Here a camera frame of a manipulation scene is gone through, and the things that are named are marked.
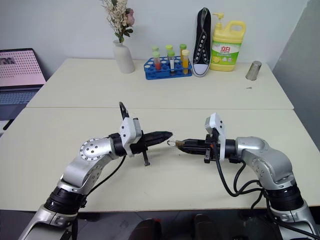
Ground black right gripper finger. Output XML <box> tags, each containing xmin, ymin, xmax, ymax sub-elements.
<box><xmin>181</xmin><ymin>139</ymin><xmax>207</xmax><ymax>148</ymax></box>
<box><xmin>176</xmin><ymin>145</ymin><xmax>208</xmax><ymax>156</ymax></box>

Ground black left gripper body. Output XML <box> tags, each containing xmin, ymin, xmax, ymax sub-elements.
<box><xmin>129</xmin><ymin>132</ymin><xmax>151</xmax><ymax>167</ymax></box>

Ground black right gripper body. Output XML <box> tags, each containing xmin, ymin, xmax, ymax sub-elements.
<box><xmin>203</xmin><ymin>133</ymin><xmax>220</xmax><ymax>165</ymax></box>

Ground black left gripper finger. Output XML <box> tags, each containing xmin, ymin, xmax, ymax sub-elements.
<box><xmin>144</xmin><ymin>130</ymin><xmax>174</xmax><ymax>141</ymax></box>
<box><xmin>145</xmin><ymin>136</ymin><xmax>169</xmax><ymax>149</ymax></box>

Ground brass padlock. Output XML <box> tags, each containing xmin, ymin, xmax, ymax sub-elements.
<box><xmin>167</xmin><ymin>139</ymin><xmax>185</xmax><ymax>149</ymax></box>

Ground blue test tube rack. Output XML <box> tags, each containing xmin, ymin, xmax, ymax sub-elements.
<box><xmin>143</xmin><ymin>56</ymin><xmax>193</xmax><ymax>81</ymax></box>

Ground green-capped tube red liquid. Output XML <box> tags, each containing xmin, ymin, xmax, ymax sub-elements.
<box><xmin>152</xmin><ymin>51</ymin><xmax>162</xmax><ymax>72</ymax></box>

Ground green-capped tube white label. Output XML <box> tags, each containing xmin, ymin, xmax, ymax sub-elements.
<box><xmin>167</xmin><ymin>50</ymin><xmax>176</xmax><ymax>76</ymax></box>

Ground yellow-capped tube orange liquid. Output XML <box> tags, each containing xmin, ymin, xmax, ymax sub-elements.
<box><xmin>180</xmin><ymin>49</ymin><xmax>190</xmax><ymax>76</ymax></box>

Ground dark rounded shape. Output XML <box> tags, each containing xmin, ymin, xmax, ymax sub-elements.
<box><xmin>191</xmin><ymin>213</ymin><xmax>220</xmax><ymax>240</ymax></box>
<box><xmin>130</xmin><ymin>217</ymin><xmax>164</xmax><ymax>240</ymax></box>

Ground white ceramic vase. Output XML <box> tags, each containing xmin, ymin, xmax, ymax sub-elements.
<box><xmin>112</xmin><ymin>39</ymin><xmax>136</xmax><ymax>74</ymax></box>

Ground upturned metal cup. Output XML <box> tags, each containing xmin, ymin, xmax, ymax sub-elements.
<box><xmin>244</xmin><ymin>60</ymin><xmax>263</xmax><ymax>82</ymax></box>

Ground black canvas sneaker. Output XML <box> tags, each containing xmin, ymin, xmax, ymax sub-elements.
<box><xmin>192</xmin><ymin>7</ymin><xmax>214</xmax><ymax>78</ymax></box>

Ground yellow detergent pump bottle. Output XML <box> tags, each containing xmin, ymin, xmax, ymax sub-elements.
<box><xmin>209</xmin><ymin>12</ymin><xmax>247</xmax><ymax>72</ymax></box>

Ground dried flower bouquet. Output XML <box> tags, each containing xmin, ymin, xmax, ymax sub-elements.
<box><xmin>99</xmin><ymin>0</ymin><xmax>136</xmax><ymax>44</ymax></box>

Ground open laptop computer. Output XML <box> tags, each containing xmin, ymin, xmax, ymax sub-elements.
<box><xmin>0</xmin><ymin>47</ymin><xmax>48</xmax><ymax>137</ymax></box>

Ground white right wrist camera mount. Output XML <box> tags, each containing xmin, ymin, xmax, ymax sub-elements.
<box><xmin>204</xmin><ymin>112</ymin><xmax>227</xmax><ymax>161</ymax></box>

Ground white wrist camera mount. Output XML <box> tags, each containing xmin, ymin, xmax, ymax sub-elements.
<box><xmin>204</xmin><ymin>112</ymin><xmax>227</xmax><ymax>161</ymax></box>
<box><xmin>119</xmin><ymin>117</ymin><xmax>144</xmax><ymax>157</ymax></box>

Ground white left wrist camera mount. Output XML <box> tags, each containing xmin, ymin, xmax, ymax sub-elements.
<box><xmin>119</xmin><ymin>117</ymin><xmax>144</xmax><ymax>157</ymax></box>

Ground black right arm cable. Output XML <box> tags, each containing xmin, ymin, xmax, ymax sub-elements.
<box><xmin>210</xmin><ymin>141</ymin><xmax>273</xmax><ymax>211</ymax></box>

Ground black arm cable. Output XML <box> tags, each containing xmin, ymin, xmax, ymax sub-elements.
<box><xmin>81</xmin><ymin>101</ymin><xmax>130</xmax><ymax>208</ymax></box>
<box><xmin>210</xmin><ymin>141</ymin><xmax>273</xmax><ymax>211</ymax></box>

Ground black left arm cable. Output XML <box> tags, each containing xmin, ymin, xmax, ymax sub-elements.
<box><xmin>81</xmin><ymin>101</ymin><xmax>130</xmax><ymax>208</ymax></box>

